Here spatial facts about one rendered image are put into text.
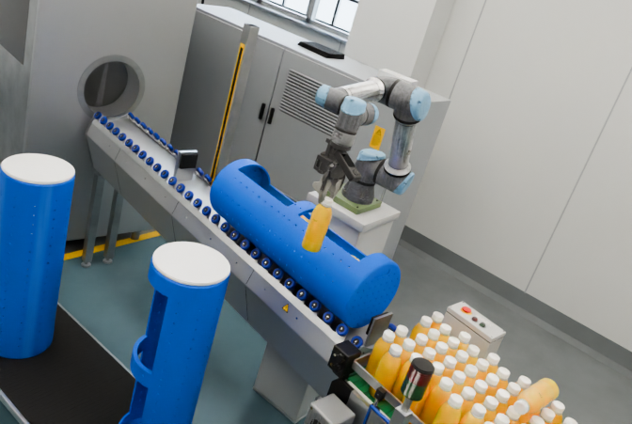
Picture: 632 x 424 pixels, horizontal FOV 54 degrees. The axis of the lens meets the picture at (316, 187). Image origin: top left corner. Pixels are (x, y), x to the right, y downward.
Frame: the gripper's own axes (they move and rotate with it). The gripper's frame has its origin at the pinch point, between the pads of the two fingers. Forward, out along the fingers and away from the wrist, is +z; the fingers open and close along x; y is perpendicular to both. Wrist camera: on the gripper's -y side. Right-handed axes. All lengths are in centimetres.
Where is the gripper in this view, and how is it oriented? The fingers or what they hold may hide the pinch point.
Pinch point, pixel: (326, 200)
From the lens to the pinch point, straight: 206.5
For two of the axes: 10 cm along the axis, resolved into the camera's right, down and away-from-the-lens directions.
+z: -3.0, 9.0, 3.2
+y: -6.8, -4.4, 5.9
